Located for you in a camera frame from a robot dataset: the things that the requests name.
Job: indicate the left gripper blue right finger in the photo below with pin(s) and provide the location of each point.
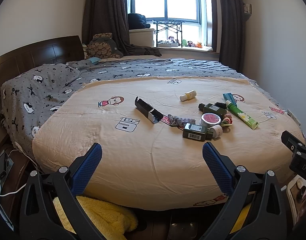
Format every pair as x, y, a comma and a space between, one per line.
220, 167

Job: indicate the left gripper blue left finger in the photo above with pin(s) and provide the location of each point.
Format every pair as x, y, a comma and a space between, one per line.
83, 168

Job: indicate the small white round jar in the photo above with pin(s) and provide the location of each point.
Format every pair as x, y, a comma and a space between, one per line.
216, 131

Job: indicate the dark green bottle with label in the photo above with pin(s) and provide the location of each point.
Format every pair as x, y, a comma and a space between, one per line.
196, 132

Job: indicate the round pink lid tin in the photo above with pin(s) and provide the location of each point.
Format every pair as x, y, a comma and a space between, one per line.
209, 120

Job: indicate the green daisy tube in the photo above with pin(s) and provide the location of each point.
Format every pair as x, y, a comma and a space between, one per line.
249, 121

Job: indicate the grey hair scrunchie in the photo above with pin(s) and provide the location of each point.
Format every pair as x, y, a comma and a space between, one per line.
176, 121

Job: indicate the blue tissue pack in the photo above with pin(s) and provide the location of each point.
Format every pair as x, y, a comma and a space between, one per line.
229, 97

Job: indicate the small yellow lotion bottle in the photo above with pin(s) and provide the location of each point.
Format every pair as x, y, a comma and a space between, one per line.
188, 96

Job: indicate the black box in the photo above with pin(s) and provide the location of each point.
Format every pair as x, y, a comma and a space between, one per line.
148, 111

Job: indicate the black thread spool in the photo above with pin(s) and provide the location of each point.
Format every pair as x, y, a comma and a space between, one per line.
221, 105

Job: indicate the yellow fluffy towel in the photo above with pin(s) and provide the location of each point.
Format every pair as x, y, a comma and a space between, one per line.
110, 219

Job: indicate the beige cartoon print blanket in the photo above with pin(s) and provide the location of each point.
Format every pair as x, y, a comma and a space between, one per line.
151, 166

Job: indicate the grey cartoon print bedsheet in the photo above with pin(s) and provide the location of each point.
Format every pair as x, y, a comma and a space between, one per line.
30, 98

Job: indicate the teal small pillow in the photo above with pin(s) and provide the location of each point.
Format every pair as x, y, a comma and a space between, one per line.
94, 60

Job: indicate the dark wooden headboard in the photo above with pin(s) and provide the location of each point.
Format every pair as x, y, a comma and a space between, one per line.
56, 50

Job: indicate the brown patterned cushion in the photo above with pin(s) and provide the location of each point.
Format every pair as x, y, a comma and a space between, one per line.
103, 46

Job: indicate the right dark curtain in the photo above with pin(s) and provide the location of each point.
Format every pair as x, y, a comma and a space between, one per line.
232, 47

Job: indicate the dark curtain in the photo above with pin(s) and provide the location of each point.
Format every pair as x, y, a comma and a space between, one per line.
232, 47
110, 16

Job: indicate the small toys on windowsill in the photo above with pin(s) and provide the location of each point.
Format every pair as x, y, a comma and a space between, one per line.
184, 42

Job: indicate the white storage box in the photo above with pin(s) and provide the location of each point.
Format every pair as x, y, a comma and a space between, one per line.
142, 37

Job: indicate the black folding rack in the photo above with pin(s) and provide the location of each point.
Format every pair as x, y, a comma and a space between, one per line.
173, 30

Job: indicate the dark folded clothes pile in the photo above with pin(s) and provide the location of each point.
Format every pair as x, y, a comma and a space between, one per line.
137, 21

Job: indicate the window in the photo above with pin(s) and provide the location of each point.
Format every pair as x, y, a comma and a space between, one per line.
196, 14

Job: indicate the left dark curtain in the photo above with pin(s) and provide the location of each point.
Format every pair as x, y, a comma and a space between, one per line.
110, 16

